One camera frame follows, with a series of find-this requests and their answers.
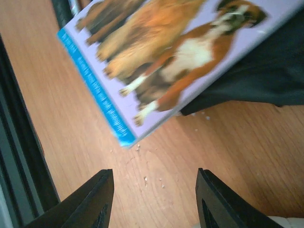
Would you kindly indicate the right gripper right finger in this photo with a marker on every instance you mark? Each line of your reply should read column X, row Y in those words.
column 220, row 207

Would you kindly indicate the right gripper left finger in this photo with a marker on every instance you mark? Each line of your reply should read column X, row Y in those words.
column 88, row 207

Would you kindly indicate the black student bag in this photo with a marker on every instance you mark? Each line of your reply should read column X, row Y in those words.
column 273, row 72

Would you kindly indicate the dog picture book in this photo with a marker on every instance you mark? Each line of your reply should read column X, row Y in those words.
column 144, row 60

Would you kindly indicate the black aluminium rail base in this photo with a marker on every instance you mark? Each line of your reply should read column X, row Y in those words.
column 25, row 179

